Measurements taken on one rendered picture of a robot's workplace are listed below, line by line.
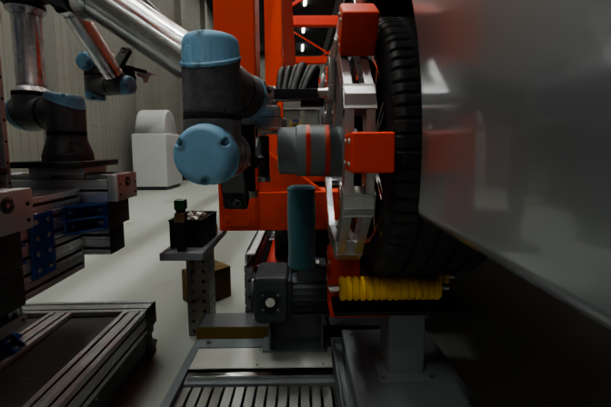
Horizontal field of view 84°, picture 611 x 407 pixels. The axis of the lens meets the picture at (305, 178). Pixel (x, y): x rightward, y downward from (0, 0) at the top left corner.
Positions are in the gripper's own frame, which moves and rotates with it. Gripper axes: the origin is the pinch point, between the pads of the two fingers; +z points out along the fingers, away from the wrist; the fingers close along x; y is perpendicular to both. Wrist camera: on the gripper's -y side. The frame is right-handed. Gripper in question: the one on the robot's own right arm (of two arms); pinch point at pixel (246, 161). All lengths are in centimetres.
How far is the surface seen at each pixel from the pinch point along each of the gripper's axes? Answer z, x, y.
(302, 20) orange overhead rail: 609, -20, 248
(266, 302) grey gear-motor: 39, 0, -51
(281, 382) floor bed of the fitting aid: 32, -5, -76
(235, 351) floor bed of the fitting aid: 49, 13, -75
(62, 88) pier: 426, 326, 87
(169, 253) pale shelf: 55, 39, -38
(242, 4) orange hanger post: 60, 10, 58
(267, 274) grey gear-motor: 41, 0, -42
